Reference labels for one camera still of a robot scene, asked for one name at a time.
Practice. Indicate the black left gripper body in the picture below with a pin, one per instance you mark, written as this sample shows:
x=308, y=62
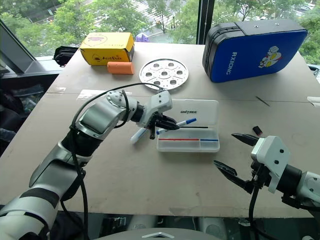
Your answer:
x=156, y=120

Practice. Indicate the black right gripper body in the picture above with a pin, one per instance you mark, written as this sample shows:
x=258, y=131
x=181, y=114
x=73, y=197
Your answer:
x=260, y=177

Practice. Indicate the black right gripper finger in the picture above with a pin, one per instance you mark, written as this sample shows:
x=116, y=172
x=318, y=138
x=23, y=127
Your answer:
x=246, y=138
x=232, y=175

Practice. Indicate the white marker with blue cap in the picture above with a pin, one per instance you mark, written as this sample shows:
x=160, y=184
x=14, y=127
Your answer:
x=190, y=121

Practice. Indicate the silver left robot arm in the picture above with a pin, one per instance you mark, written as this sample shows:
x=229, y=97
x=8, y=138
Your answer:
x=97, y=120

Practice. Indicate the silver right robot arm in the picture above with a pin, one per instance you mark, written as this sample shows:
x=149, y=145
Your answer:
x=308, y=185

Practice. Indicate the white marker pen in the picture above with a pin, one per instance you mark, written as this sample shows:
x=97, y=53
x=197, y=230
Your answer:
x=137, y=137

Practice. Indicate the clear plastic pencil case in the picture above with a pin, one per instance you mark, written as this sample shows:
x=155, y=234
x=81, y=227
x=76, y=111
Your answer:
x=200, y=112

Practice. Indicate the small black and red object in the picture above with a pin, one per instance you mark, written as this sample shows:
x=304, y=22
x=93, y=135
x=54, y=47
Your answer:
x=257, y=130

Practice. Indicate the thin dark stick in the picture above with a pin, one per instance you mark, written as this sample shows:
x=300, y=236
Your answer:
x=262, y=101

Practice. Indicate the round silver perforated plate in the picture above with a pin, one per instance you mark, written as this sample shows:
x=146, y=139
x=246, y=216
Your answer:
x=163, y=73

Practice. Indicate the grey rounded shape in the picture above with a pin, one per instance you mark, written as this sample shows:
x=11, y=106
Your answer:
x=212, y=226

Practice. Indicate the orange foam block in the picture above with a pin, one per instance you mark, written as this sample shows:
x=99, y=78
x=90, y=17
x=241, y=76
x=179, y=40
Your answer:
x=120, y=68

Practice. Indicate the clear tape strip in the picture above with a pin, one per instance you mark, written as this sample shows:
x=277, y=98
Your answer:
x=90, y=94

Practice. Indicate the blue RXIONG kick pad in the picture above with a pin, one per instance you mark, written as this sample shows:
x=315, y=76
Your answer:
x=250, y=55

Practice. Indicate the yellow cardboard box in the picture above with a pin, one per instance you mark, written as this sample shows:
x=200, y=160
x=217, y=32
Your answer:
x=107, y=47

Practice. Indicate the silver robot torso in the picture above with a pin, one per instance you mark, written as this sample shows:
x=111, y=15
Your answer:
x=160, y=235

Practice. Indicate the black bag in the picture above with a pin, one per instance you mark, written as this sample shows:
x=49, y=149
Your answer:
x=63, y=55

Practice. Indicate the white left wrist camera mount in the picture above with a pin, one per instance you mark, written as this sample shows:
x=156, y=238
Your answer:
x=160, y=102

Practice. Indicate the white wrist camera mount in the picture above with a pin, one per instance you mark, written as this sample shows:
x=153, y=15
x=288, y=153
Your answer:
x=272, y=152
x=160, y=102

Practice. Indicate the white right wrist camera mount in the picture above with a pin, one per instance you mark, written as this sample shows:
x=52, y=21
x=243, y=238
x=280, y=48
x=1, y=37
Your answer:
x=272, y=152

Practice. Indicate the black window frame post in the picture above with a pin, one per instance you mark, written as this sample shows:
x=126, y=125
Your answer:
x=205, y=22

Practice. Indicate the dark slanted window frame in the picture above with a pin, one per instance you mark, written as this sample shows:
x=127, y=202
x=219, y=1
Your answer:
x=17, y=52

